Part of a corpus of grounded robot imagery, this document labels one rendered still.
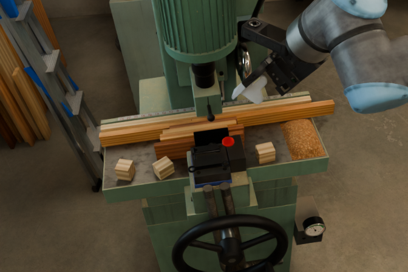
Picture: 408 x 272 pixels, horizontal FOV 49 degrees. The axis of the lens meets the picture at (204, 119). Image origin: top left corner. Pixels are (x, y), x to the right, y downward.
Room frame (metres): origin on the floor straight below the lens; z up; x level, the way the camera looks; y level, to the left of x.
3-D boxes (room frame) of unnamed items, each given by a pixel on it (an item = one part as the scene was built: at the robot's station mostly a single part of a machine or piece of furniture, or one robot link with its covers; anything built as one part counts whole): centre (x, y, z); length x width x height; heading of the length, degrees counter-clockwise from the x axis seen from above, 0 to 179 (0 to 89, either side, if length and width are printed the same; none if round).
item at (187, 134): (0.83, 0.03, 0.94); 0.18 x 0.02 x 0.07; 92
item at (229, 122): (0.87, 0.01, 0.93); 0.20 x 0.02 x 0.06; 92
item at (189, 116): (0.93, -0.01, 0.93); 0.60 x 0.02 x 0.05; 92
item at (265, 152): (0.78, -0.15, 0.92); 0.04 x 0.03 x 0.04; 98
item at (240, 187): (0.72, -0.02, 0.92); 0.15 x 0.13 x 0.09; 92
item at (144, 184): (0.80, -0.01, 0.87); 0.61 x 0.30 x 0.06; 92
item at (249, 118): (0.91, -0.04, 0.92); 0.67 x 0.02 x 0.04; 92
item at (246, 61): (1.04, -0.13, 1.02); 0.12 x 0.03 x 0.12; 2
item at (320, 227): (0.71, -0.28, 0.65); 0.06 x 0.04 x 0.08; 92
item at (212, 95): (0.93, -0.02, 1.03); 0.14 x 0.07 x 0.09; 2
